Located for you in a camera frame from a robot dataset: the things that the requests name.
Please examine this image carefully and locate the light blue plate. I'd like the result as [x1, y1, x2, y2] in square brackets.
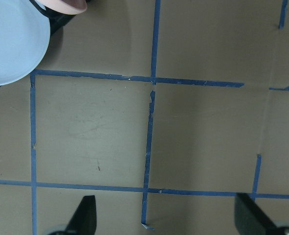
[0, 0, 50, 86]

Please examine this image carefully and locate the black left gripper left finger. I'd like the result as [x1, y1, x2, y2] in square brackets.
[64, 195, 96, 235]

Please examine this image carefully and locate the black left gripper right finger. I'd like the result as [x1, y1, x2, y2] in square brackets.
[234, 193, 278, 235]

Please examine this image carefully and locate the pink plate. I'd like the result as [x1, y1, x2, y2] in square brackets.
[36, 0, 87, 15]

